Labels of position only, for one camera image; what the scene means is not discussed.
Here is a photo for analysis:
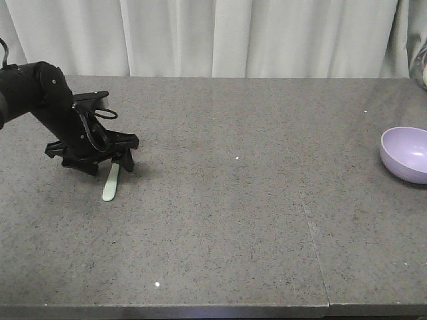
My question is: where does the pale green plastic spoon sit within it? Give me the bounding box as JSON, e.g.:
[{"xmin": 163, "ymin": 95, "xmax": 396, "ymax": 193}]
[{"xmin": 101, "ymin": 163, "xmax": 120, "ymax": 202}]

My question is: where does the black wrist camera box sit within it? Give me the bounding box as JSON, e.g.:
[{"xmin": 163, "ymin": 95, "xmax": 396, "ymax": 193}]
[{"xmin": 73, "ymin": 91, "xmax": 109, "ymax": 111}]

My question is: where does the lilac plastic bowl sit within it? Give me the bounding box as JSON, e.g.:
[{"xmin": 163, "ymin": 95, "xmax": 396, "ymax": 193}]
[{"xmin": 380, "ymin": 127, "xmax": 426, "ymax": 185}]

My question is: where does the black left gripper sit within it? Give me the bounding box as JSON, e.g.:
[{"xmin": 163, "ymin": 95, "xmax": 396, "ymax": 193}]
[{"xmin": 45, "ymin": 131, "xmax": 139, "ymax": 176}]

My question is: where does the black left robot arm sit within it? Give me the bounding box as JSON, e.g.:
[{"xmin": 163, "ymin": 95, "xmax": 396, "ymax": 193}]
[{"xmin": 1, "ymin": 61, "xmax": 139, "ymax": 176}]

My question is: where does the white soy milk blender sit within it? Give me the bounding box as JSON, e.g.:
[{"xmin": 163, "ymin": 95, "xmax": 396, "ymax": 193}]
[{"xmin": 410, "ymin": 43, "xmax": 426, "ymax": 90}]

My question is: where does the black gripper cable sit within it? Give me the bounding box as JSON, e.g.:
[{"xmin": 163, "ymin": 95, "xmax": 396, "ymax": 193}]
[{"xmin": 71, "ymin": 102, "xmax": 119, "ymax": 151}]

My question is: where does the white curtain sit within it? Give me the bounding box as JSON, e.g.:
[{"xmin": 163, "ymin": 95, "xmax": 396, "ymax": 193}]
[{"xmin": 1, "ymin": 1, "xmax": 426, "ymax": 78}]

